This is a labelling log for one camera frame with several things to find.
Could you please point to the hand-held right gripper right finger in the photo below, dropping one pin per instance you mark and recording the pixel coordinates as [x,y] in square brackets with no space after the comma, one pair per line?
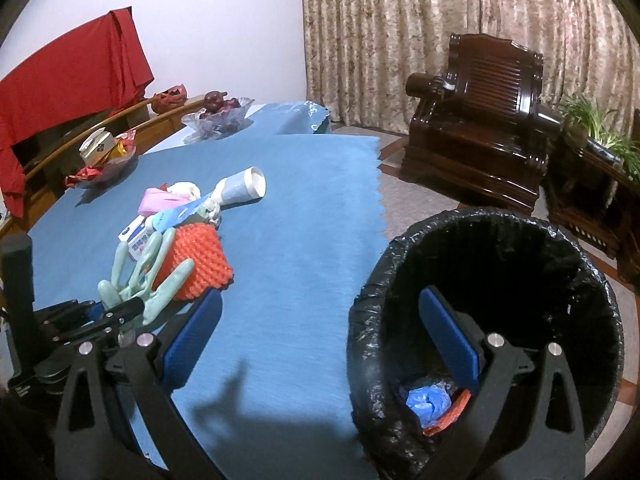
[447,335]

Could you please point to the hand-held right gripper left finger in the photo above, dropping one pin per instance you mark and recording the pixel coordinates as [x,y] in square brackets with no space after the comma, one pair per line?
[192,335]

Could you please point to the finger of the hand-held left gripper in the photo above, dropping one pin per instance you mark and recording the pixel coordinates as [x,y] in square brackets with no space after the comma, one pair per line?
[95,332]
[125,308]

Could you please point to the green rubber glove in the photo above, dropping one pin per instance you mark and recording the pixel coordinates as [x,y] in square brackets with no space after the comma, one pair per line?
[160,287]

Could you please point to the white and blue carton box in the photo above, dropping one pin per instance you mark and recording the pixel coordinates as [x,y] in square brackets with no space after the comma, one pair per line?
[137,240]

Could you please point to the orange foam net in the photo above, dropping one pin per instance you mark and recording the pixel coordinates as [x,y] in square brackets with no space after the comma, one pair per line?
[200,260]

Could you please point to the bin with black bag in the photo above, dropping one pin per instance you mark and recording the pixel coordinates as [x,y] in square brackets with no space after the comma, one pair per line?
[500,260]

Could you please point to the light blue packet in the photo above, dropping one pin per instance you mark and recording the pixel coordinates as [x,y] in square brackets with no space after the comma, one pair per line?
[182,214]

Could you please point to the pink packet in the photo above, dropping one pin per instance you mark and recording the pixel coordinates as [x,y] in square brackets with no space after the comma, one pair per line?
[157,201]

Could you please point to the white tissue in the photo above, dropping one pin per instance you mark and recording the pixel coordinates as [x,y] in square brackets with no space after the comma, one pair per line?
[184,190]

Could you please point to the blue plastic bag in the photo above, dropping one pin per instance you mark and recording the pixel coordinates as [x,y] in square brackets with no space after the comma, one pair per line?
[425,402]

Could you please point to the orange net scrap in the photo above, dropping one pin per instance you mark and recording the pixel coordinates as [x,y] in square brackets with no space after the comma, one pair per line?
[452,412]

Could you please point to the red snack wrappers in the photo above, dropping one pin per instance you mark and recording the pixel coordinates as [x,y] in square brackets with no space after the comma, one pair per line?
[80,177]

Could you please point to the blue tablecloth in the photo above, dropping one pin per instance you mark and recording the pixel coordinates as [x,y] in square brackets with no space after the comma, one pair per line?
[300,240]

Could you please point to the white and gold box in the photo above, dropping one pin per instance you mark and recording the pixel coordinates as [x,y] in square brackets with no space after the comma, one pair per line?
[95,147]

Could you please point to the dark wooden side table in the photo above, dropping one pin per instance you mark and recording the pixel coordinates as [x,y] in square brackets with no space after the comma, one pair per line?
[580,195]

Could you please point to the red bag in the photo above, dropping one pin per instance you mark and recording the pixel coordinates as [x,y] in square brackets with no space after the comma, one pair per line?
[170,99]

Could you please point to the red cloth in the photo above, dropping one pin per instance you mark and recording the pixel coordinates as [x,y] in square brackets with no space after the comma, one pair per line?
[65,90]

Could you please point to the light blue table cover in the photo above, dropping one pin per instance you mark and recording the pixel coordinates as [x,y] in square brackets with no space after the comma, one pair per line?
[285,117]

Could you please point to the green potted plant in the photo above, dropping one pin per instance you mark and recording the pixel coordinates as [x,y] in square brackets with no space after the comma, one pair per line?
[600,125]

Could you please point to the patterned beige curtain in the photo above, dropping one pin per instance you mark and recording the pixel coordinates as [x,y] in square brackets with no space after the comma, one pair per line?
[400,25]

